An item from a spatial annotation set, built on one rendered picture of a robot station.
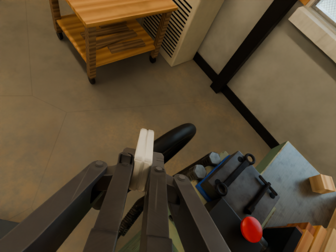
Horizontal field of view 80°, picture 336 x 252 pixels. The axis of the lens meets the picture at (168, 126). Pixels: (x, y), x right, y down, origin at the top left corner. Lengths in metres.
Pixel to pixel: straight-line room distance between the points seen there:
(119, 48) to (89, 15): 0.41
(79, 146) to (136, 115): 0.44
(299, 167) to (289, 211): 0.12
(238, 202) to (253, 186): 0.04
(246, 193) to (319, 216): 0.28
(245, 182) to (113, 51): 1.38
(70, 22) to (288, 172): 1.65
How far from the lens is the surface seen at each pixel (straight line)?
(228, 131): 1.75
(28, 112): 1.53
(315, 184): 0.60
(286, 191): 0.54
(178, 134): 0.38
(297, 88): 1.65
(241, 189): 0.34
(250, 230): 0.30
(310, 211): 0.58
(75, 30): 1.74
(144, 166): 0.17
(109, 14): 1.31
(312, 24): 1.48
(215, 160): 0.36
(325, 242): 0.53
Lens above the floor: 1.27
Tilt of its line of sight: 56 degrees down
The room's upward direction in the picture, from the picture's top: 33 degrees clockwise
